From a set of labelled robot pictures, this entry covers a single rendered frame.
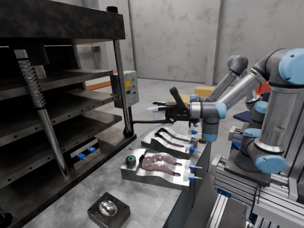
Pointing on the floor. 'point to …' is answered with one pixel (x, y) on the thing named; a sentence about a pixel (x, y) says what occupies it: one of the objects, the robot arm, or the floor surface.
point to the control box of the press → (133, 86)
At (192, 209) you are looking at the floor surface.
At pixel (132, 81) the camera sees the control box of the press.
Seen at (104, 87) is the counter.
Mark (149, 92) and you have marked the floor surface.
